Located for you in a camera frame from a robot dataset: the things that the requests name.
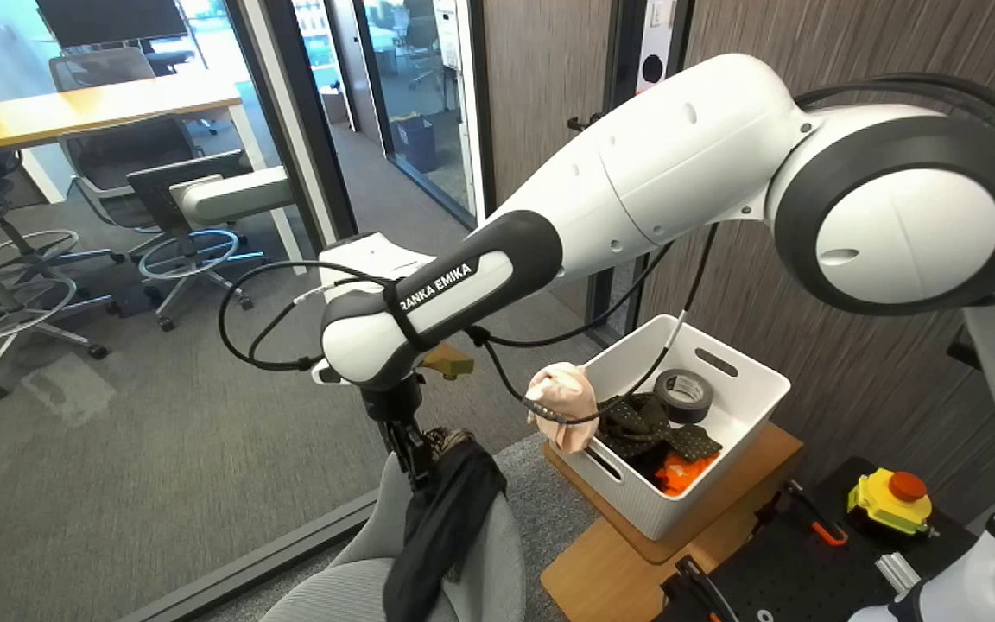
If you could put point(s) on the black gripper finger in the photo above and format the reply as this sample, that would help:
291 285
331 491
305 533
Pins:
409 452
434 454

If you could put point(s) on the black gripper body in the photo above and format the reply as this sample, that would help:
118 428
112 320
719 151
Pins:
392 401

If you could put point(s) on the black cloth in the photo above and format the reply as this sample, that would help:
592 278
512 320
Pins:
439 529

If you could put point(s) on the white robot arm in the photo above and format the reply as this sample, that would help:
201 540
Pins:
657 159

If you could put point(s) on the tiger print cloth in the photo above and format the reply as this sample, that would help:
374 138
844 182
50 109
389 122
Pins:
452 439

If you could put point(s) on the pink cloth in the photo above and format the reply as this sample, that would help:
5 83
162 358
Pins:
560 401

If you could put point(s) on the black office chair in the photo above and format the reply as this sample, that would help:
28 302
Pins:
209 194
15 311

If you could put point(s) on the white plastic basket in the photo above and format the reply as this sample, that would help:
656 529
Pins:
750 384

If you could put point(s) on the yellow tag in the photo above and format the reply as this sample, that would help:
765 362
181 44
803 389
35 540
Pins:
449 364

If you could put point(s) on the orange object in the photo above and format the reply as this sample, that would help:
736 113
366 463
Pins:
681 471

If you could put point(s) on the black tape roll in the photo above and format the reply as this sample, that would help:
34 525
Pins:
686 396

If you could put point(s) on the black clamp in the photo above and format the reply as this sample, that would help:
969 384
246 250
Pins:
693 591

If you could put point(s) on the wooden desk white legs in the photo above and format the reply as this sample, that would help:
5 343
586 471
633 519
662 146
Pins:
60 109

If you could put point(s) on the yellow emergency stop button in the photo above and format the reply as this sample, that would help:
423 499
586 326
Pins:
891 501

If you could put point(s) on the silver aluminium bars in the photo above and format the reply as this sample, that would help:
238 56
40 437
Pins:
901 570

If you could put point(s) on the black partition post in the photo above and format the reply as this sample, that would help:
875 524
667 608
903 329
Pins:
291 114

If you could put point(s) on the white wall card reader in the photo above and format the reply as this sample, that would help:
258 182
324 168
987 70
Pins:
656 45

